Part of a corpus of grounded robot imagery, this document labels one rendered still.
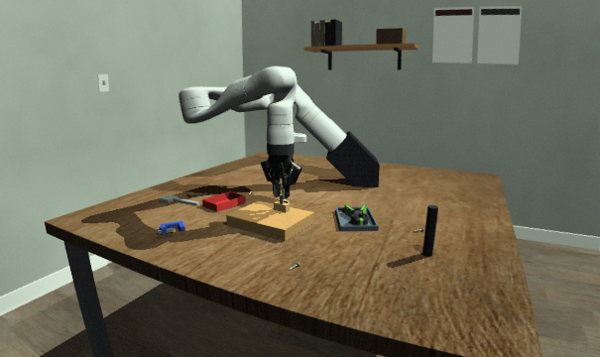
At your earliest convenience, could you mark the small wooden block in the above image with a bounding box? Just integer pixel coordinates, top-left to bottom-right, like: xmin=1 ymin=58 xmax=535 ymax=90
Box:
xmin=274 ymin=201 xmax=290 ymax=212

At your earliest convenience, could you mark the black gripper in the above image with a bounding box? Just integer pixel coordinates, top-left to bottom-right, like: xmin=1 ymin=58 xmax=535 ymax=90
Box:
xmin=261 ymin=143 xmax=301 ymax=199

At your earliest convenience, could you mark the black cylinder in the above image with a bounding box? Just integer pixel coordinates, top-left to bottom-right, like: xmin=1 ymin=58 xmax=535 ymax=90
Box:
xmin=422 ymin=205 xmax=438 ymax=257

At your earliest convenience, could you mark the red open tray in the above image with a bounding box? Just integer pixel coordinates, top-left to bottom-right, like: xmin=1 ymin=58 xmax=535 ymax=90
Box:
xmin=202 ymin=191 xmax=245 ymax=212

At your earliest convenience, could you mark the light tan wooden slab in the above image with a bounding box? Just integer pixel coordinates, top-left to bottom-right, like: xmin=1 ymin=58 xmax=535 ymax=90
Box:
xmin=226 ymin=201 xmax=314 ymax=241

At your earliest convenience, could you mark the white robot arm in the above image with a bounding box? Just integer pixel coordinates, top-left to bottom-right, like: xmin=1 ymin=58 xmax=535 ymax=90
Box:
xmin=179 ymin=66 xmax=346 ymax=152

